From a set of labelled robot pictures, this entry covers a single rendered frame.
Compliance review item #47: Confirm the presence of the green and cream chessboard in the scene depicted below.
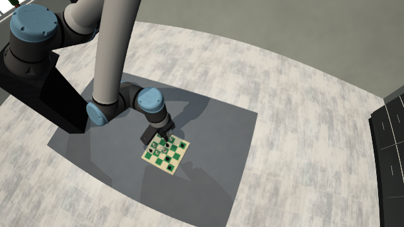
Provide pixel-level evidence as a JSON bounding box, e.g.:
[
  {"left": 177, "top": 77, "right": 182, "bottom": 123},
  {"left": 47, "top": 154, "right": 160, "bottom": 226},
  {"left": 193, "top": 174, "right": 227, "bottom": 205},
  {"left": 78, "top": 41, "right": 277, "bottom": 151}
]
[{"left": 141, "top": 134, "right": 189, "bottom": 175}]

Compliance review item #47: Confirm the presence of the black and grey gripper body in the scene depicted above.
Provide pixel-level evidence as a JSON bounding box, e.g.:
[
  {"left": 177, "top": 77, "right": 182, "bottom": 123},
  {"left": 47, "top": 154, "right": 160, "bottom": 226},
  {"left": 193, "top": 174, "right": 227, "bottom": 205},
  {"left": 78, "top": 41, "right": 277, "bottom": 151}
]
[{"left": 158, "top": 113, "right": 175, "bottom": 137}]

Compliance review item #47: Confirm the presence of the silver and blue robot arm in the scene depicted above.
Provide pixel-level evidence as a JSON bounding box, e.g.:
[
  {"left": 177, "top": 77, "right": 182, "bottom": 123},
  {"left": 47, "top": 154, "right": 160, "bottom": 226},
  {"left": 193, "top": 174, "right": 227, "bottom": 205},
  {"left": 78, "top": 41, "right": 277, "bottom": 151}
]
[{"left": 4, "top": 0, "right": 169, "bottom": 145}]

